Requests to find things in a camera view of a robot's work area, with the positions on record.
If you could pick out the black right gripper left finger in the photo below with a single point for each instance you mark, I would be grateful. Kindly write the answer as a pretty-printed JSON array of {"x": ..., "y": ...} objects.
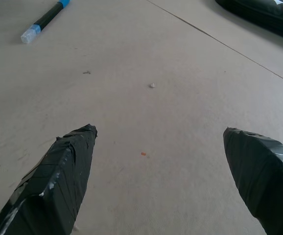
[{"x": 55, "y": 183}]

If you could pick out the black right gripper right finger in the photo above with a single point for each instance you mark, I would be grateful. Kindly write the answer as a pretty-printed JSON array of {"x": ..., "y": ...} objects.
[{"x": 261, "y": 176}]

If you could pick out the black bag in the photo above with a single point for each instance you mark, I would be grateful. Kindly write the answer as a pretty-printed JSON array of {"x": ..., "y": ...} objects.
[{"x": 266, "y": 13}]

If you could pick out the black blue marker pen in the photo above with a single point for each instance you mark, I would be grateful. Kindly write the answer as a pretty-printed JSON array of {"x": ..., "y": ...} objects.
[{"x": 44, "y": 20}]

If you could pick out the small white crumb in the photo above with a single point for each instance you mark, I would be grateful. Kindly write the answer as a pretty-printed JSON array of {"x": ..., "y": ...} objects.
[{"x": 152, "y": 85}]

